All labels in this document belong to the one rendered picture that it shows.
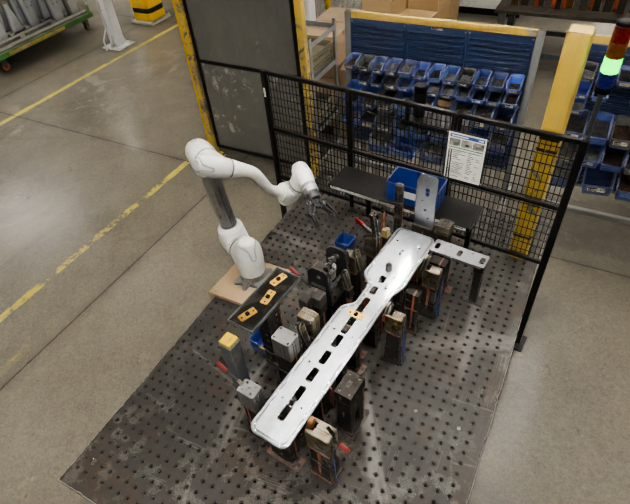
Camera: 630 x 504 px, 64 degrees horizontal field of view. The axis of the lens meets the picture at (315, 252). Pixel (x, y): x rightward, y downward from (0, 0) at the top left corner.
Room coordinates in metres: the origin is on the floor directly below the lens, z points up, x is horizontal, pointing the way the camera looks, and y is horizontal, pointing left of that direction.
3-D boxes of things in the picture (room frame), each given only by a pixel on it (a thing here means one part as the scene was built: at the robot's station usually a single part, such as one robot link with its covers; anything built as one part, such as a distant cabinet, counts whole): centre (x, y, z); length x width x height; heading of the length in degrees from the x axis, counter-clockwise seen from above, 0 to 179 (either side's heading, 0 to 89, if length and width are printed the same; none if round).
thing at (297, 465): (0.99, 0.22, 0.84); 0.18 x 0.06 x 0.29; 53
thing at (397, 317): (1.43, -0.34, 0.87); 0.12 x 0.09 x 0.35; 53
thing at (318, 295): (1.58, 0.02, 0.89); 0.13 x 0.11 x 0.38; 53
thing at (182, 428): (1.65, -0.14, 0.68); 2.56 x 1.61 x 0.04; 148
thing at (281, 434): (1.47, -0.16, 1.00); 1.38 x 0.22 x 0.02; 143
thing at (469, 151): (2.24, -0.86, 1.30); 0.23 x 0.02 x 0.31; 53
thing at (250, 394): (1.12, 0.33, 0.88); 0.11 x 0.10 x 0.36; 53
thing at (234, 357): (1.30, 0.40, 0.92); 0.08 x 0.08 x 0.44; 53
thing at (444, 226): (2.00, -0.71, 0.88); 0.08 x 0.08 x 0.36; 53
